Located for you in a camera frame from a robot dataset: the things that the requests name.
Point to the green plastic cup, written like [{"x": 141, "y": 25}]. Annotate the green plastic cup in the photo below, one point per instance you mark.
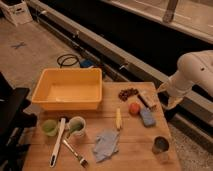
[{"x": 50, "y": 127}]

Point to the blue object on floor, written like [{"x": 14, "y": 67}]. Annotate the blue object on floor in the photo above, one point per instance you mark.
[{"x": 86, "y": 64}]

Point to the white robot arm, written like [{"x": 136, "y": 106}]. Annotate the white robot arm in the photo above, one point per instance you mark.
[{"x": 193, "y": 68}]

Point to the black chair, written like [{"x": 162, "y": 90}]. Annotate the black chair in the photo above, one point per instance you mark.
[{"x": 13, "y": 120}]

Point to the white mug green inside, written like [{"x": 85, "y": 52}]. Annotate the white mug green inside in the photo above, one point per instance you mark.
[{"x": 76, "y": 127}]

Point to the yellow banana toy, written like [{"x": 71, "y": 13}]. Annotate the yellow banana toy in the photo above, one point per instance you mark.
[{"x": 118, "y": 119}]

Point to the blue cloth towel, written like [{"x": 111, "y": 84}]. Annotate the blue cloth towel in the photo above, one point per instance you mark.
[{"x": 105, "y": 145}]

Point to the metal cup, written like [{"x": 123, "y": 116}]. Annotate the metal cup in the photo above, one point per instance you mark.
[{"x": 160, "y": 145}]

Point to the yellow plastic tray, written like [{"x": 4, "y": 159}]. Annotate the yellow plastic tray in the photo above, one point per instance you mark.
[{"x": 69, "y": 89}]

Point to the blue sponge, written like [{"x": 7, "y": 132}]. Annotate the blue sponge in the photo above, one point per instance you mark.
[{"x": 148, "y": 119}]

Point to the orange red apple toy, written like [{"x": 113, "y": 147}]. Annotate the orange red apple toy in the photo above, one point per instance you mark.
[{"x": 134, "y": 108}]

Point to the white cardboard box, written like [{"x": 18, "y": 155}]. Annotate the white cardboard box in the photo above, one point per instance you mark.
[{"x": 17, "y": 14}]

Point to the bunch of dark grapes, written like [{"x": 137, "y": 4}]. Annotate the bunch of dark grapes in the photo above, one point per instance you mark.
[{"x": 126, "y": 93}]

